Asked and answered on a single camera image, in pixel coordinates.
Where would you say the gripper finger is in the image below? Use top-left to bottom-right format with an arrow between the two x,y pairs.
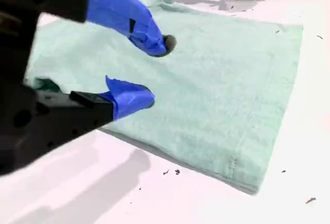
36,75 -> 156,155
87,0 -> 178,58

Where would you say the pale green T-shirt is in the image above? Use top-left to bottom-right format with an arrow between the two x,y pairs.
24,0 -> 304,195

